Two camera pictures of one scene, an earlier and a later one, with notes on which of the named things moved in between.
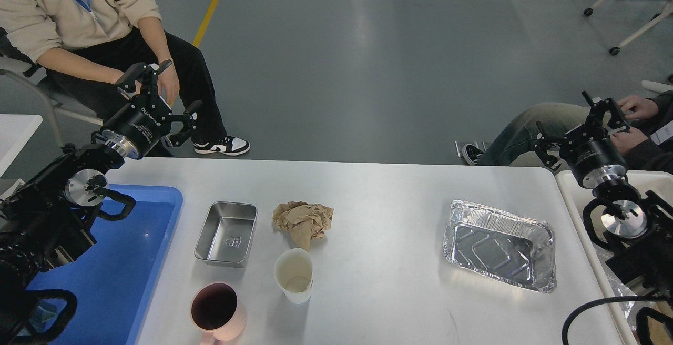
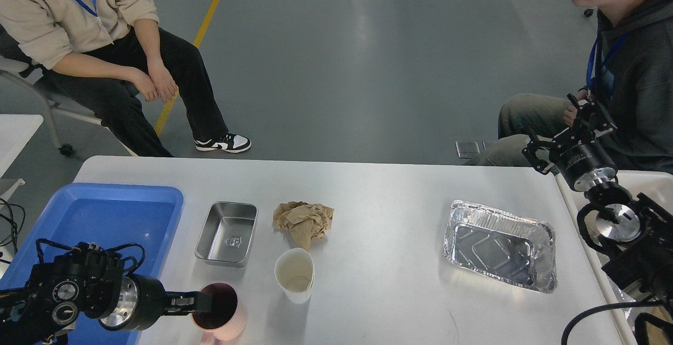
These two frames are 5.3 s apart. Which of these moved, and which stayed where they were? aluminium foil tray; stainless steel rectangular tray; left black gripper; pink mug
Moved: left black gripper
Stayed: pink mug; aluminium foil tray; stainless steel rectangular tray
